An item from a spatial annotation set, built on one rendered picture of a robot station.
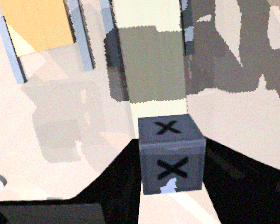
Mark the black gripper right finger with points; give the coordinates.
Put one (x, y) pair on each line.
(242, 190)

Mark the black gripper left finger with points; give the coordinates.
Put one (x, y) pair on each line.
(111, 198)

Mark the dark blue cube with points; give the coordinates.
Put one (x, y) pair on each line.
(172, 152)

